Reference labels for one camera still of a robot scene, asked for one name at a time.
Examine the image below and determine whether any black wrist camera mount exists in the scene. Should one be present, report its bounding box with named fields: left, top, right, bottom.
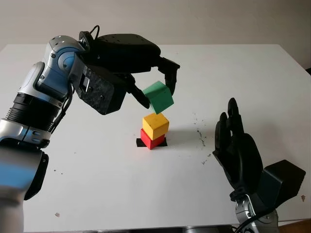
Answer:
left=252, top=159, right=306, bottom=209
left=72, top=52, right=127, bottom=116

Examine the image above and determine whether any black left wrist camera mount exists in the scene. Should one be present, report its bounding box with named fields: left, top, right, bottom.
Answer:
left=72, top=52, right=127, bottom=116

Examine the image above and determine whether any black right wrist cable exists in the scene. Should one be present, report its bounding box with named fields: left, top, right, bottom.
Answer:
left=232, top=208, right=268, bottom=233

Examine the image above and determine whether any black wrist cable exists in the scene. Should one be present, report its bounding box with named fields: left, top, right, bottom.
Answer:
left=232, top=208, right=268, bottom=233
left=48, top=25, right=100, bottom=136

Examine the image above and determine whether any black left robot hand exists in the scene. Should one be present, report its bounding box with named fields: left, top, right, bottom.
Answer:
left=80, top=33, right=181, bottom=109

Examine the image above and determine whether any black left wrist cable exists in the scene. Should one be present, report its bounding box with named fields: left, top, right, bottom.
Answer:
left=48, top=25, right=100, bottom=136

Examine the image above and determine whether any black tape strip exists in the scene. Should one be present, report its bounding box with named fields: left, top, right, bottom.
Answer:
left=136, top=137, right=168, bottom=148

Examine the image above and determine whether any green wooden block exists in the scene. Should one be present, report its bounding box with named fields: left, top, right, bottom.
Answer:
left=142, top=81, right=174, bottom=115

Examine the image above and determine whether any red wooden block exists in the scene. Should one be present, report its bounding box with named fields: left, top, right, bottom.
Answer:
left=140, top=128, right=166, bottom=150

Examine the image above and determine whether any yellow wooden block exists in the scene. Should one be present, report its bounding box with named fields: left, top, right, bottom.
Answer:
left=142, top=113, right=170, bottom=141

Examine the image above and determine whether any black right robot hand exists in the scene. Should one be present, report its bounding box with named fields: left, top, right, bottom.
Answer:
left=212, top=98, right=263, bottom=202

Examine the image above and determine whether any dark robot torso edge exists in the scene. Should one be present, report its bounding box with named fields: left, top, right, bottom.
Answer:
left=97, top=225, right=234, bottom=233

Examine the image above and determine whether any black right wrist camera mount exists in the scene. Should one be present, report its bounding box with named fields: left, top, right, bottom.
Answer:
left=252, top=159, right=306, bottom=209

